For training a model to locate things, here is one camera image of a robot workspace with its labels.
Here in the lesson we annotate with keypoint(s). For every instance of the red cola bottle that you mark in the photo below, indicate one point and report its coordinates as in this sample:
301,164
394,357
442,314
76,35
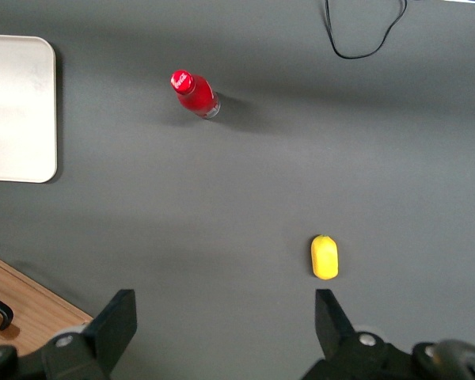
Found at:
194,93

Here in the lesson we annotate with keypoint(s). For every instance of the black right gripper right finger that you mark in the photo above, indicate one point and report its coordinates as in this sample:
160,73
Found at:
352,352

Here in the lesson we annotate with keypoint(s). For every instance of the yellow lemon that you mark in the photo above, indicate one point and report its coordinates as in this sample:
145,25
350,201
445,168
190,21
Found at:
324,257

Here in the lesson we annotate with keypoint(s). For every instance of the cream plastic tray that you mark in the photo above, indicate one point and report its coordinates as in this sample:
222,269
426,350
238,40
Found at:
16,111

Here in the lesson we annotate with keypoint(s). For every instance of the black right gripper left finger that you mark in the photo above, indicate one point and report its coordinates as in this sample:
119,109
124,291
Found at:
83,352

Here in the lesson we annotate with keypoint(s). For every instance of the wooden two-drawer cabinet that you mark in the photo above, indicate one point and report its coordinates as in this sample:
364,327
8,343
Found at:
35,305

